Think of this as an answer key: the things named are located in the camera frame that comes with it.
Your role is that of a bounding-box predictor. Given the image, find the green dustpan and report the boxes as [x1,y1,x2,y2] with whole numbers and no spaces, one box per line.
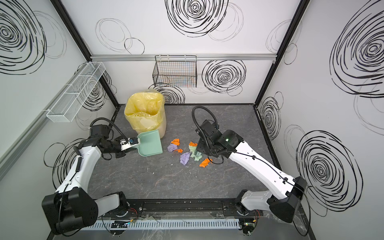
[138,130,163,157]

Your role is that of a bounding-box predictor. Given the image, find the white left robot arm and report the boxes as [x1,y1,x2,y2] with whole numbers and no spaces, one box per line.
[42,118,141,237]

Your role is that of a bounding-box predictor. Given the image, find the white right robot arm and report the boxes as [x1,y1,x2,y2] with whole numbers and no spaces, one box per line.
[192,106,307,223]

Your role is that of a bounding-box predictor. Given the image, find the orange paper scrap front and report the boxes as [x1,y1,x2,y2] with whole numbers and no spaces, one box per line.
[199,158,212,168]

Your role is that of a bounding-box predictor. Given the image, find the green paper scrap front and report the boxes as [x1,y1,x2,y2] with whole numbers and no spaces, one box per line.
[189,145,203,162]

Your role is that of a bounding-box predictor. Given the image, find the small purple paper scrap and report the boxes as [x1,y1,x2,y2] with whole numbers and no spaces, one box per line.
[180,152,191,166]

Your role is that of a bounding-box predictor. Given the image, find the beige bin with yellow bag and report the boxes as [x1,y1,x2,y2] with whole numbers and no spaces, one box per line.
[124,89,167,138]

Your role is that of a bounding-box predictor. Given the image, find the orange paper scrap centre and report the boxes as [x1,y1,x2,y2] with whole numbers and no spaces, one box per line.
[171,139,180,146]

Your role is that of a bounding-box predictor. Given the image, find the clear wall shelf tray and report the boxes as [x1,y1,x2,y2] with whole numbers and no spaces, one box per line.
[46,62,106,123]

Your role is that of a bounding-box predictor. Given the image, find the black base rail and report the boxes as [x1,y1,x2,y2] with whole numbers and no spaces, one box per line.
[95,196,304,218]

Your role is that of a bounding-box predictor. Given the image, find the white slotted cable duct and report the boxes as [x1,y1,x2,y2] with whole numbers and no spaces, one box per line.
[83,219,241,232]

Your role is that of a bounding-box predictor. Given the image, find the black wire basket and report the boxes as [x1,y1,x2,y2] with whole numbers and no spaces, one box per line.
[152,55,198,88]

